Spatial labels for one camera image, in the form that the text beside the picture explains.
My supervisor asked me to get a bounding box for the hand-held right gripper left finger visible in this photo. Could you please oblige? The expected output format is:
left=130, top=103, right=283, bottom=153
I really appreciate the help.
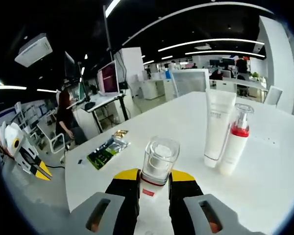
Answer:
left=69, top=168, right=142, bottom=235

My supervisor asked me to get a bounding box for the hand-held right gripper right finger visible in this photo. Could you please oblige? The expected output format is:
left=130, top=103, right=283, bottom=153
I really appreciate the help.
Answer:
left=168, top=170, right=242, bottom=235

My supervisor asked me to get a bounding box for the small white skincare bottle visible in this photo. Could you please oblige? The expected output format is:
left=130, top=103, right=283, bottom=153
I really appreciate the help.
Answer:
left=139, top=136, right=181, bottom=211

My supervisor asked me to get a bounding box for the large white skincare bottle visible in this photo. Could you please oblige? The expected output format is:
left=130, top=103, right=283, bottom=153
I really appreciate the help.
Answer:
left=219, top=103, right=255, bottom=177

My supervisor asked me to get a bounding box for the white skincare tube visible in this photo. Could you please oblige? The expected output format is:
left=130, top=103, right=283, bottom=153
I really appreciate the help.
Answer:
left=203, top=88, right=237, bottom=168

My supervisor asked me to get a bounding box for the green black packet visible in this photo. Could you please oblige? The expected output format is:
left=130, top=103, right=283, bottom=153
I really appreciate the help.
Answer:
left=86, top=137, right=131, bottom=170

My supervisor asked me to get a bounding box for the gold foil packet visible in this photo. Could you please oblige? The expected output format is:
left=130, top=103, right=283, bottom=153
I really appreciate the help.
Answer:
left=112, top=129, right=128, bottom=139

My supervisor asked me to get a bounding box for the white standing desk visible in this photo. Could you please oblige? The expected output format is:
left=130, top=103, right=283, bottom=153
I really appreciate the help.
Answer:
left=74, top=93, right=128, bottom=134

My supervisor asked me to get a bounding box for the black hanging screen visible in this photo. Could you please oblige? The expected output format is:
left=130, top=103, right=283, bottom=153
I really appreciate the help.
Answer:
left=63, top=51, right=76, bottom=79

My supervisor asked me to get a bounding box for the white ceiling unit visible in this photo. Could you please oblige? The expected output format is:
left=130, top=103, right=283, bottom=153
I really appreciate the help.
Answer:
left=14, top=33, right=54, bottom=68

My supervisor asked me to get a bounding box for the computer monitor purple screen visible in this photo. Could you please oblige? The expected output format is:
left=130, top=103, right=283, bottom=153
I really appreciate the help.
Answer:
left=97, top=60, right=121, bottom=95

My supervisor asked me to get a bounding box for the white framed panel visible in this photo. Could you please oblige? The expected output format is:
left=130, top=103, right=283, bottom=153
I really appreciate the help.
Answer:
left=171, top=69, right=211, bottom=98

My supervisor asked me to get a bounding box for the long white desk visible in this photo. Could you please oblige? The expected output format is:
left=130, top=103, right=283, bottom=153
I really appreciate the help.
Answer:
left=209, top=78, right=269, bottom=97

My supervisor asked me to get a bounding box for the black stand pole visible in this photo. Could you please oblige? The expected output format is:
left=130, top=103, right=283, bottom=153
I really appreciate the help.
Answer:
left=102, top=4, right=115, bottom=62

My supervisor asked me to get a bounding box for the white frame chair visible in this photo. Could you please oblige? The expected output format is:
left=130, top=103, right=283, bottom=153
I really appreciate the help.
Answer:
left=36, top=122, right=69, bottom=155

